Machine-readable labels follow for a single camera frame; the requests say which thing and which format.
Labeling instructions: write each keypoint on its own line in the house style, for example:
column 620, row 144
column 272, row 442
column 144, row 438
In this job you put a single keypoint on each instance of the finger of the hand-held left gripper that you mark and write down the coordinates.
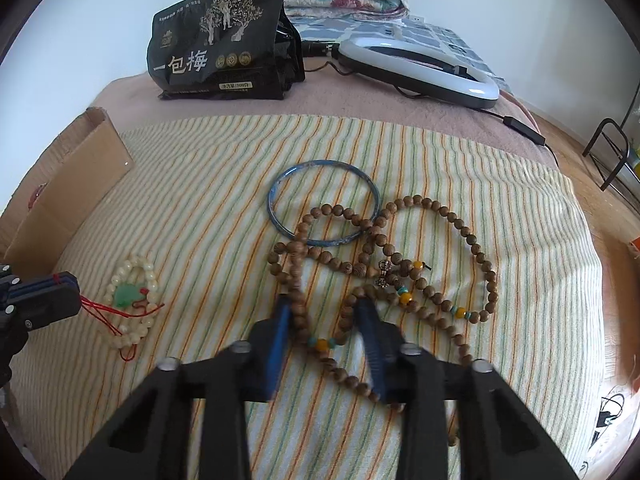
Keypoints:
column 45, row 282
column 47, row 306

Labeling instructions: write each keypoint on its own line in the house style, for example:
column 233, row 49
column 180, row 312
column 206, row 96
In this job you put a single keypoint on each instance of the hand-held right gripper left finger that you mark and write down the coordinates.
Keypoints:
column 278, row 345

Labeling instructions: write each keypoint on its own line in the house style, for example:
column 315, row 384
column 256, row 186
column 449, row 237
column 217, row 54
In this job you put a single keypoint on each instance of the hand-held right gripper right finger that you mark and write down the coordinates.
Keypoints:
column 372, row 352

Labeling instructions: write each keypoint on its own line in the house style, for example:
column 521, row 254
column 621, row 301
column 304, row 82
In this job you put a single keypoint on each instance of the cardboard box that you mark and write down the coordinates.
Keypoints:
column 60, row 185

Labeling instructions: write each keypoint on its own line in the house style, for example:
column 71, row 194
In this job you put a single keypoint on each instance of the blue bangle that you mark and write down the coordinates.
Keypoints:
column 271, row 202

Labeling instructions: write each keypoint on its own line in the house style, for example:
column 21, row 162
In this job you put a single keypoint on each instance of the striped towel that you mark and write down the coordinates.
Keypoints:
column 200, row 185

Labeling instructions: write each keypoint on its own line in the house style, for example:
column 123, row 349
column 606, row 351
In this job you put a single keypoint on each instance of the pink blanket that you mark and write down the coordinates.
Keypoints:
column 350, row 102

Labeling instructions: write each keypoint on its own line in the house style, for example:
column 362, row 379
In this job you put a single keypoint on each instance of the black snack bag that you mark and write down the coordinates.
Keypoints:
column 225, row 35

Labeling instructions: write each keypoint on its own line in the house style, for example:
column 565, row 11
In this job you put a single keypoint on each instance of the black metal rack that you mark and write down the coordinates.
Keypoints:
column 593, row 137

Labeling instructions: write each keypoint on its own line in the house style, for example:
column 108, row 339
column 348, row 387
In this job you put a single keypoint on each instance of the blue patterned cloth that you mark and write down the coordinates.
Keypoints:
column 440, row 35

